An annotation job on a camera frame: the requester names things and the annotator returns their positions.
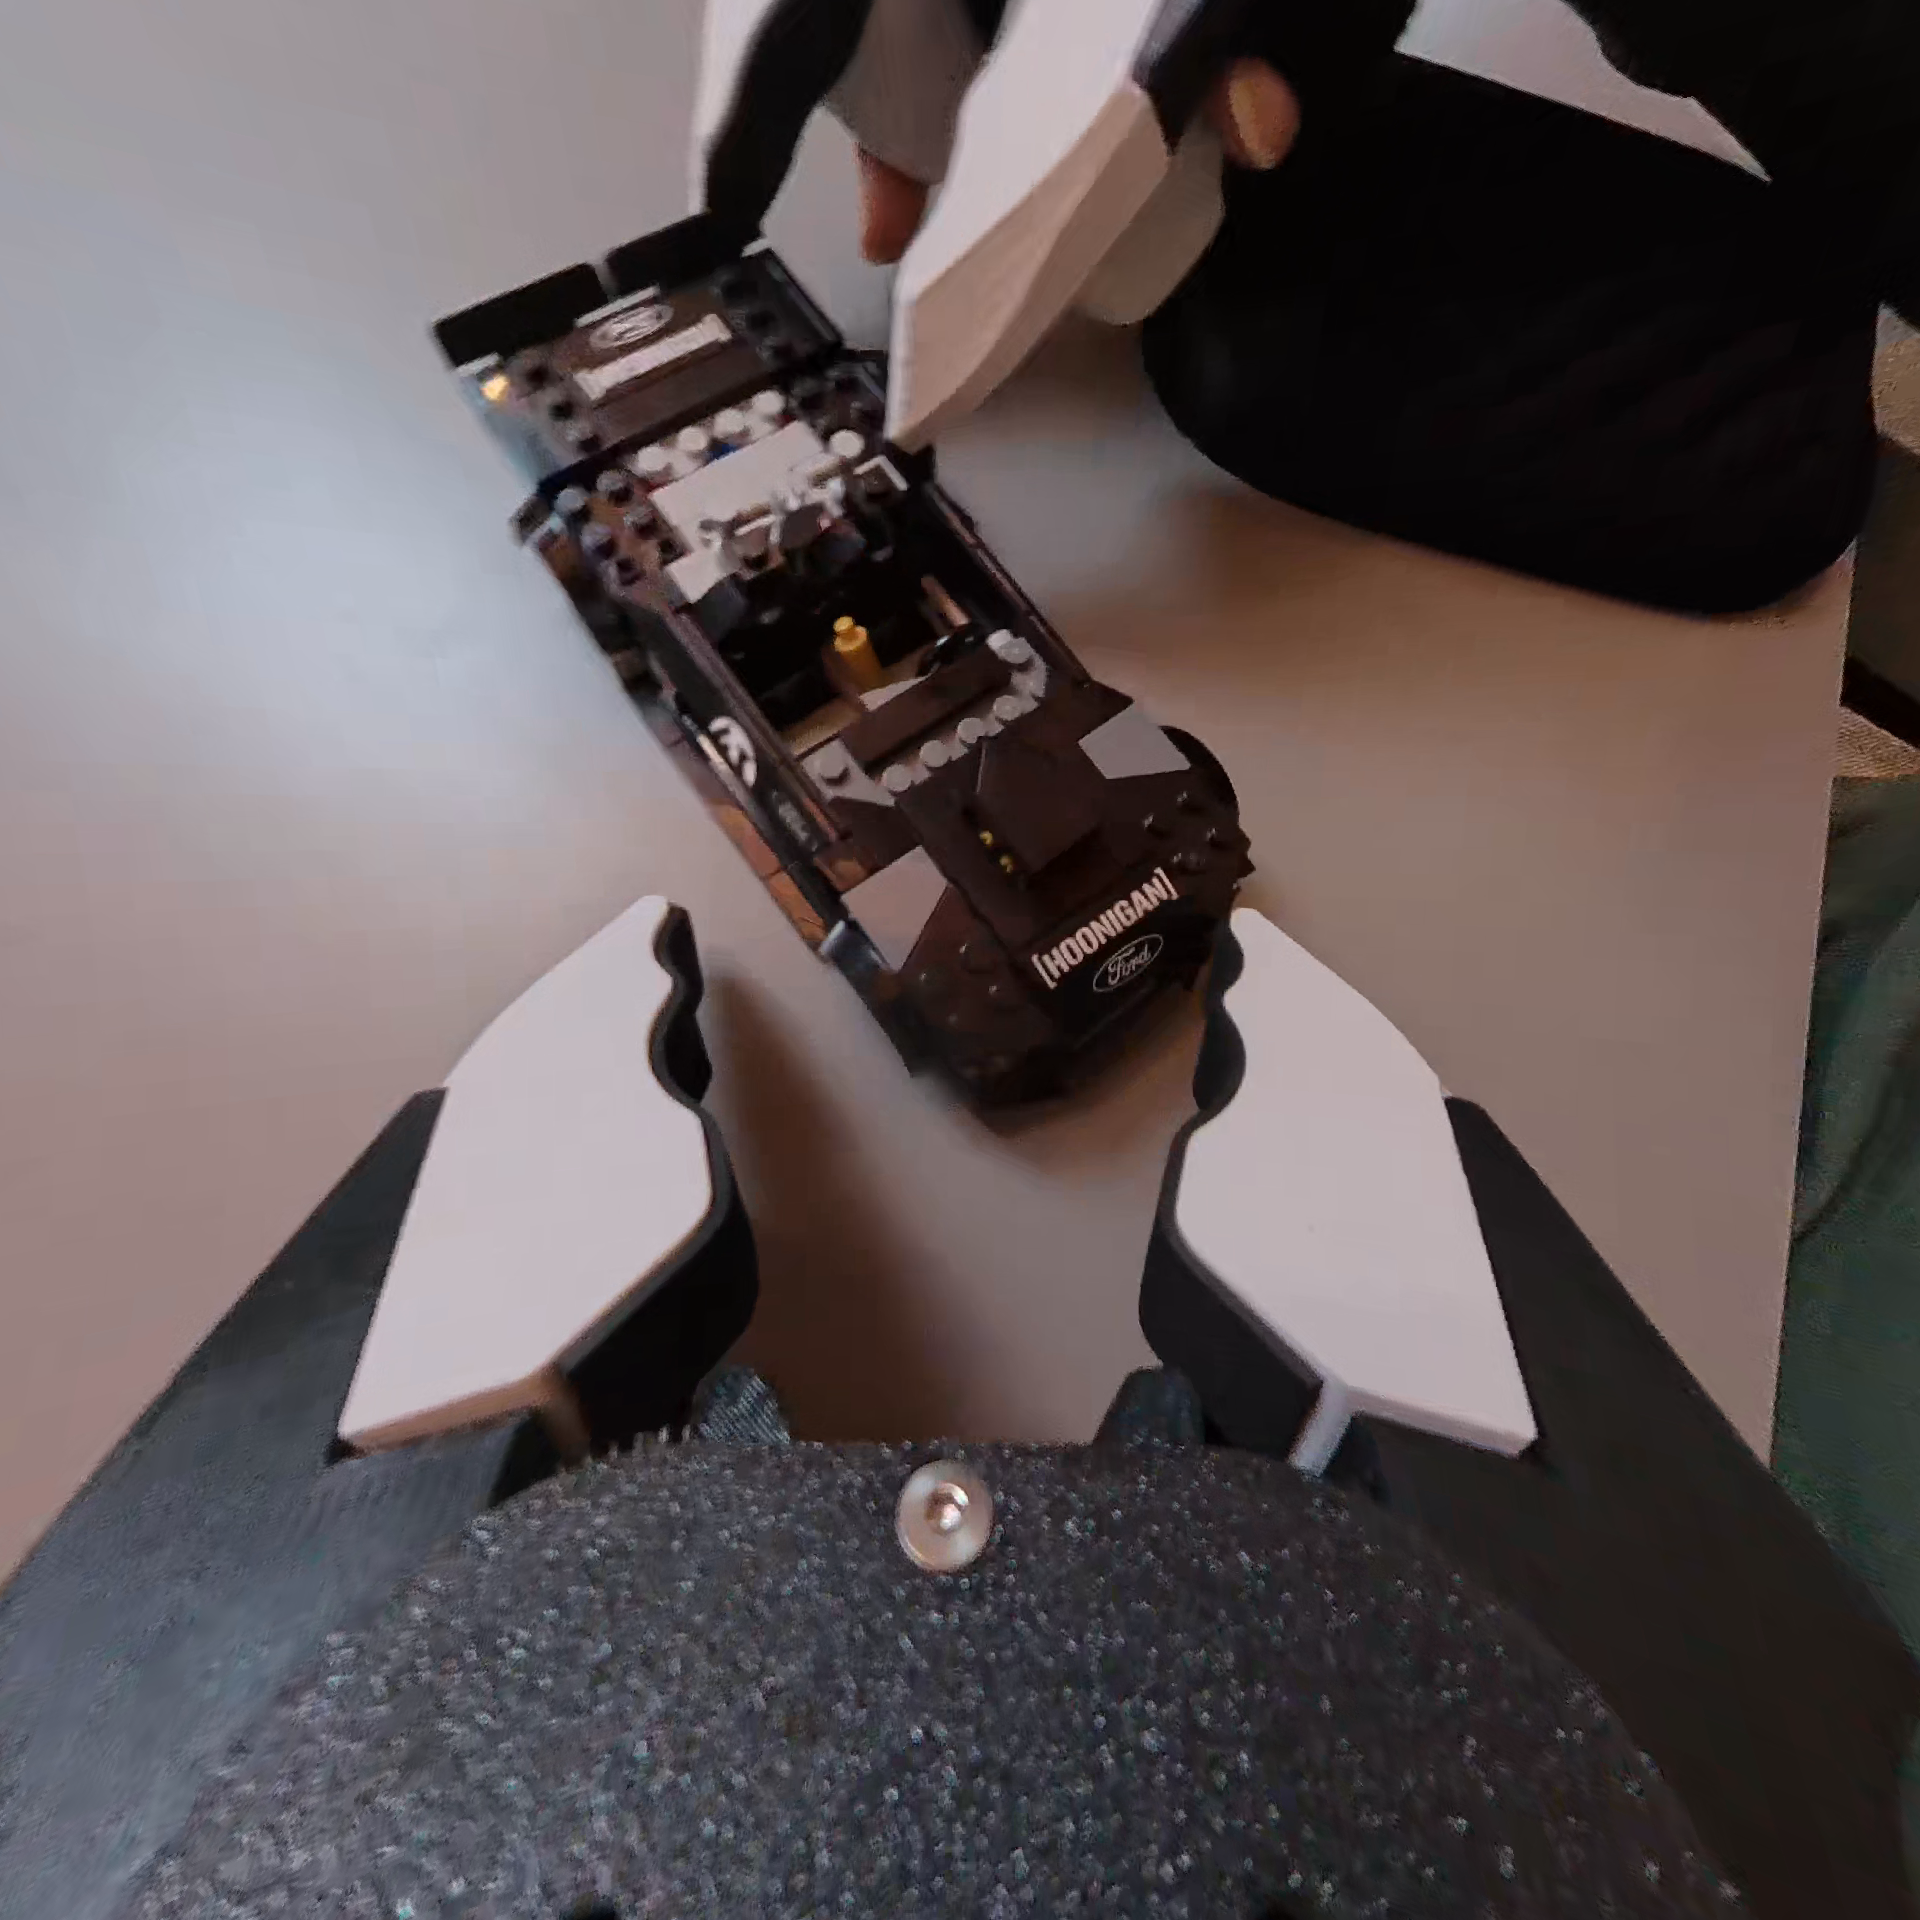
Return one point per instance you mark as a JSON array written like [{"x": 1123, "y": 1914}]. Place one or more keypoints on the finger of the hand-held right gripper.
[
  {"x": 750, "y": 123},
  {"x": 1020, "y": 211}
]

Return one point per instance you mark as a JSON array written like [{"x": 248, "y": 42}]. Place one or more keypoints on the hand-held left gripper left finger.
[{"x": 557, "y": 1187}]

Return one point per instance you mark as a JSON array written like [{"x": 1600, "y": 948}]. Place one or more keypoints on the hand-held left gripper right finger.
[{"x": 1336, "y": 1200}]

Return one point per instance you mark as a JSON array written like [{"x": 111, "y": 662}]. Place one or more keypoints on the black lego car model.
[{"x": 991, "y": 813}]

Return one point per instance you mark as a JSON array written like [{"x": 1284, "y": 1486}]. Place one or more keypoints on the person's right hand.
[{"x": 1261, "y": 123}]

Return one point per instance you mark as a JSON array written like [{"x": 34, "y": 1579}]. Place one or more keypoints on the black mesh pad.
[{"x": 1532, "y": 363}]

